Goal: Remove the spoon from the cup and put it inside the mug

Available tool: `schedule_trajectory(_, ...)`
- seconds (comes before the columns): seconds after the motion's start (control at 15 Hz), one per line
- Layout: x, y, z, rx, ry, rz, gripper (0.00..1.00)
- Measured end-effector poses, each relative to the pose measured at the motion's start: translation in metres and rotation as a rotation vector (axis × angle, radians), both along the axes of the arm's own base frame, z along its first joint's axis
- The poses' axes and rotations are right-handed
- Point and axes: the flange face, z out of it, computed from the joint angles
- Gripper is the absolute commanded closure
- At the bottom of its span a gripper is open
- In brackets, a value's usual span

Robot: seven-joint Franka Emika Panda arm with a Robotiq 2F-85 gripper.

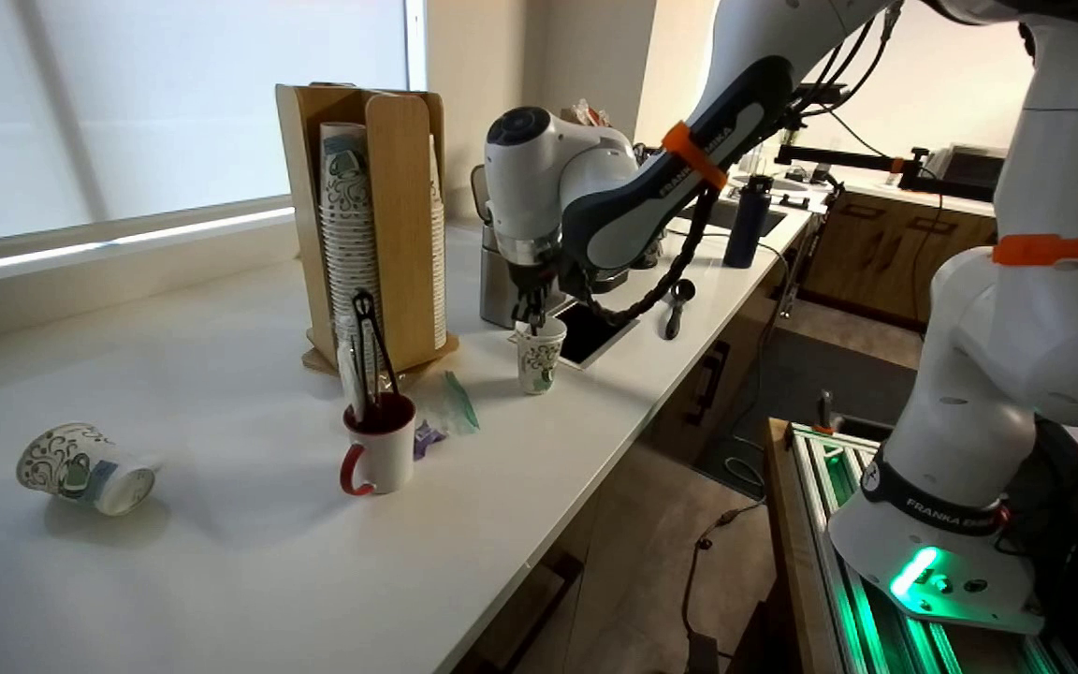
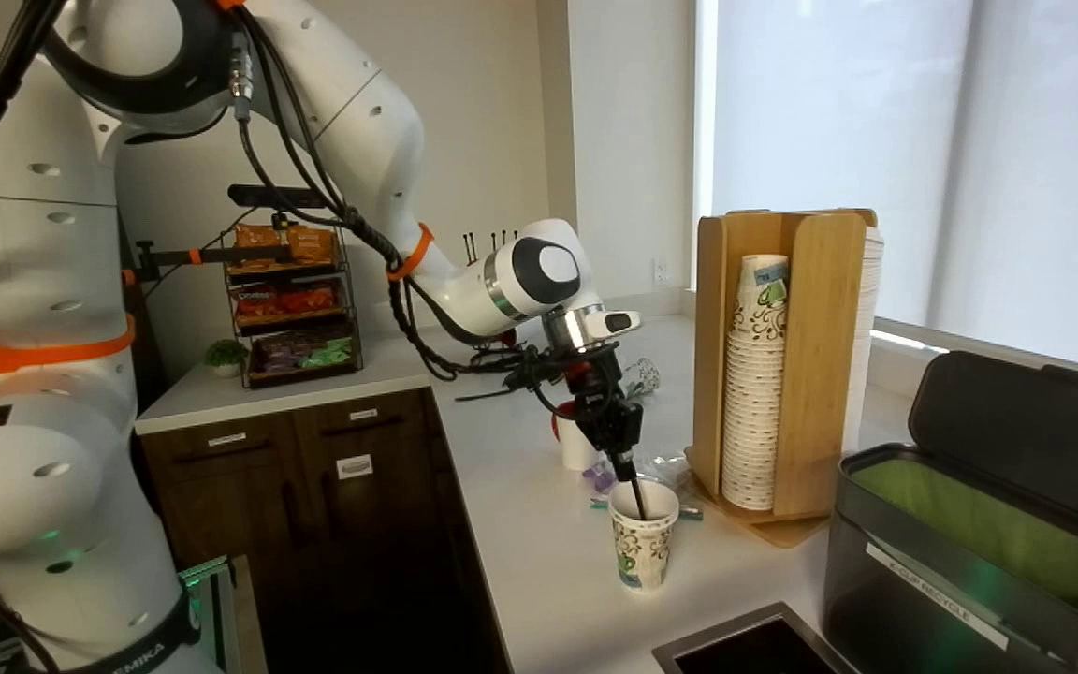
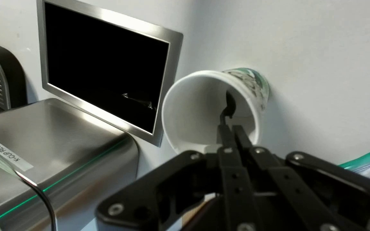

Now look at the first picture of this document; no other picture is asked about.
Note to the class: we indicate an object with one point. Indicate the upright green-print paper cup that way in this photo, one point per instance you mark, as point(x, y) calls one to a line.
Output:
point(539, 366)

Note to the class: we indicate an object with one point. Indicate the window with white blind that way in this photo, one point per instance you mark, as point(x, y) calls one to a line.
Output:
point(187, 100)

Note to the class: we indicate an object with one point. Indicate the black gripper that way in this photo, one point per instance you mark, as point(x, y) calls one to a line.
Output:
point(536, 281)

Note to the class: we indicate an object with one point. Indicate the black scoop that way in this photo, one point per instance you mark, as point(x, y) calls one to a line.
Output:
point(675, 321)

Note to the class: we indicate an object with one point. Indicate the clear zip bag green seal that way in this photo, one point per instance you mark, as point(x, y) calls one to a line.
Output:
point(458, 405)

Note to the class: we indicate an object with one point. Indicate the stainless steel canister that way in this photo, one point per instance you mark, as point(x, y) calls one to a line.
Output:
point(499, 292)

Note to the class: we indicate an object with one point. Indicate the black bottle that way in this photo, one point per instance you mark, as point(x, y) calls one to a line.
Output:
point(745, 225)

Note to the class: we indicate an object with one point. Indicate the green-lit robot mounting table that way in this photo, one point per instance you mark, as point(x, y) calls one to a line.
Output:
point(870, 624)

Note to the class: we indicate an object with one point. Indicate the tipped-over printed paper cup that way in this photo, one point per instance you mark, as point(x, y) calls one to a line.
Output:
point(74, 467)

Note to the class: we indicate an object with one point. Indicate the stack of paper cups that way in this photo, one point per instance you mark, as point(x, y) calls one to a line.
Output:
point(348, 237)

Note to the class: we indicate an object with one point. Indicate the black clamp bar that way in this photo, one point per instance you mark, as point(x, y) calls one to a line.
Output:
point(841, 158)

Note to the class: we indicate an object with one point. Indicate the black flat object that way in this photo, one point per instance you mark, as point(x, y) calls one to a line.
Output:
point(589, 344)

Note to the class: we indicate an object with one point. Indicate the wooden cup dispenser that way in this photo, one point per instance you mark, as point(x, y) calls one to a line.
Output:
point(402, 225)

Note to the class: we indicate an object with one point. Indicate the black box device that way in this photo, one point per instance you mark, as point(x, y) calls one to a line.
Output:
point(970, 173)

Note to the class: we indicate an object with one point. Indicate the small purple packet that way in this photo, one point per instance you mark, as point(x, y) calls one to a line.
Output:
point(428, 440)

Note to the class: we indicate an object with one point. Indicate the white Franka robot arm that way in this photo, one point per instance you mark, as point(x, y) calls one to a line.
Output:
point(1066, 311)

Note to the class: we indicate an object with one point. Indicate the wooden cabinet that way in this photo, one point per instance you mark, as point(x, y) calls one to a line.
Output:
point(889, 256)

